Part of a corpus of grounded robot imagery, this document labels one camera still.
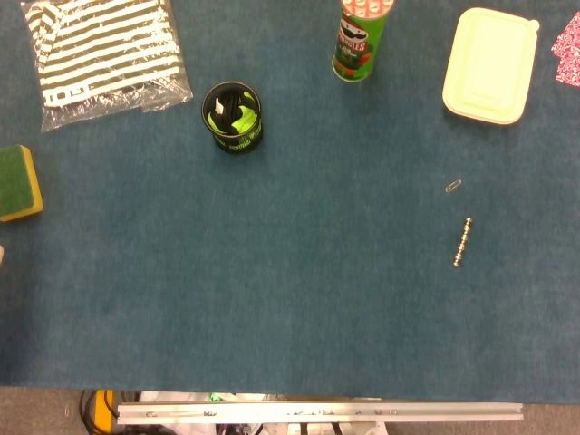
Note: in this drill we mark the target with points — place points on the green Pringles can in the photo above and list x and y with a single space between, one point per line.
358 43

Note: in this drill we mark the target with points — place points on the striped garment in plastic bag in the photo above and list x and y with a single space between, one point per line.
102 56

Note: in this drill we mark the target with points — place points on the red patterned cloth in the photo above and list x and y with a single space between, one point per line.
569 53

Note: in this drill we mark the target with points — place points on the green and yellow sponge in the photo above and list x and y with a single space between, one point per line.
17 182

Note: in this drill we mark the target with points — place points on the small metal paperclip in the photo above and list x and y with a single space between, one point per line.
453 186

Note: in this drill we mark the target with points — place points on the aluminium profile rail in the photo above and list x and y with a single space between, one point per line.
317 412

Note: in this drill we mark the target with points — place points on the cream plastic lidded container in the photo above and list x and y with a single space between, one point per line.
488 66

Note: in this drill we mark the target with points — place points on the silver magnetic bead chain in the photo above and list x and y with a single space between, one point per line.
463 242

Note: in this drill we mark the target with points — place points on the blue table mat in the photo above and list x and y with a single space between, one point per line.
290 281

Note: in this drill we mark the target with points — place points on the black and green cup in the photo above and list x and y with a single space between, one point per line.
232 118

